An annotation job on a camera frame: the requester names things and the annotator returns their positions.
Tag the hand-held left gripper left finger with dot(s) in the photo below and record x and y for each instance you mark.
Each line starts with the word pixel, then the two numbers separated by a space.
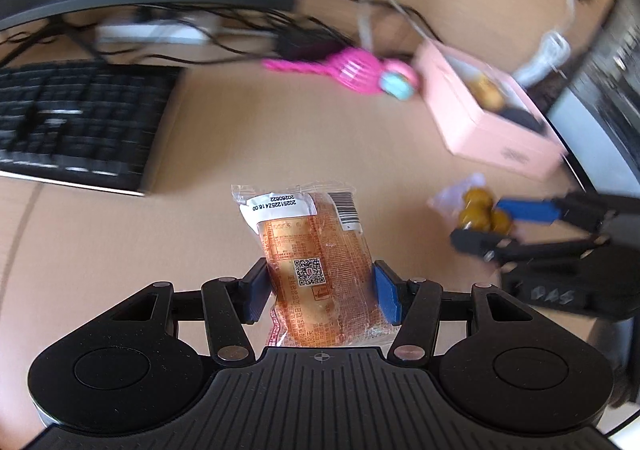
pixel 257 292

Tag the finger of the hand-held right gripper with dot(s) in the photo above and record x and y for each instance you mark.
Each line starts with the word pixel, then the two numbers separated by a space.
pixel 480 242
pixel 530 210

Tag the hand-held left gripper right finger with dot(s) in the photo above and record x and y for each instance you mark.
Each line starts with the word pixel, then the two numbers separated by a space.
pixel 387 295

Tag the braised egg packet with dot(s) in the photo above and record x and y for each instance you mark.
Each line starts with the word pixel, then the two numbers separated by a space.
pixel 475 210

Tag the orange printed bread packet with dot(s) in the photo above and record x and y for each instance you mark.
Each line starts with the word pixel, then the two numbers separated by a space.
pixel 310 250

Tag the pink cardboard box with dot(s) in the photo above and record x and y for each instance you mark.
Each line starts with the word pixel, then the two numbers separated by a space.
pixel 480 139

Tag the black plush toy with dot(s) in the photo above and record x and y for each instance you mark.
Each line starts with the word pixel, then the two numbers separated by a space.
pixel 522 118

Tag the clear bun packet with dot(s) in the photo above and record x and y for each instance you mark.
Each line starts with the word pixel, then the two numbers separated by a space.
pixel 486 90

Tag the computer case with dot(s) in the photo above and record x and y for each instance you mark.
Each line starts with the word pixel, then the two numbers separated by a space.
pixel 607 79

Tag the teal and pink toy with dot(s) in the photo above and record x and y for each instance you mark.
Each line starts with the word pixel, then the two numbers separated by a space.
pixel 397 82

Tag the pink toy basket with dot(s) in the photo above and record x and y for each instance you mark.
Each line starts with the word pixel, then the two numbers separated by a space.
pixel 355 69

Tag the black keyboard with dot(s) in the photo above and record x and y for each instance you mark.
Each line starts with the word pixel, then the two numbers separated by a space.
pixel 85 124

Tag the black power adapter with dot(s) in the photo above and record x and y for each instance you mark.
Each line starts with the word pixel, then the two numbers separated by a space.
pixel 302 42

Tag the white power strip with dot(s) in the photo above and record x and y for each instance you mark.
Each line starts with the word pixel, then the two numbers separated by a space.
pixel 150 32

